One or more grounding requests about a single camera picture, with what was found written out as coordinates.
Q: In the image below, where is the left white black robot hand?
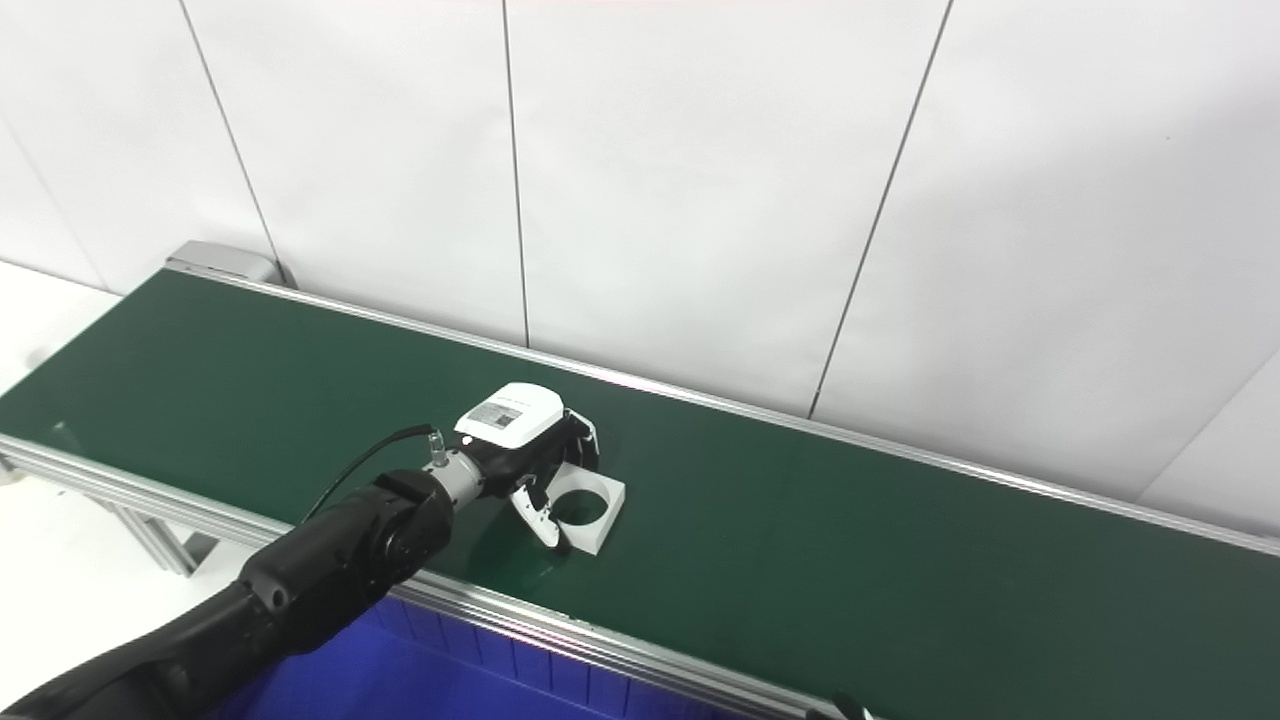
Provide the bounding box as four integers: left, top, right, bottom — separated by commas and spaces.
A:
455, 382, 601, 549

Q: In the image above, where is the white square part round hole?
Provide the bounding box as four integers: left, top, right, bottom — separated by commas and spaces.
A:
540, 462, 627, 557

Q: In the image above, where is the blue plastic bin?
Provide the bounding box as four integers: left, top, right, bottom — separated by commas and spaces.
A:
215, 595, 766, 720

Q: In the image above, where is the green conveyor belt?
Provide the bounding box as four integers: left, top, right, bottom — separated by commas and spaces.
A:
0, 258, 1280, 720
0, 268, 1280, 720

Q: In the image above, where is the grey conveyor end housing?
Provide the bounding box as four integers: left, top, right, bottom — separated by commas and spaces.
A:
165, 240, 291, 289

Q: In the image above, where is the aluminium conveyor leg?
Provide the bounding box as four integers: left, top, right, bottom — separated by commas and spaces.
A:
105, 503, 218, 578

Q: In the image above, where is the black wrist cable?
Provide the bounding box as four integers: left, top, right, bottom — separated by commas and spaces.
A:
300, 424, 448, 526

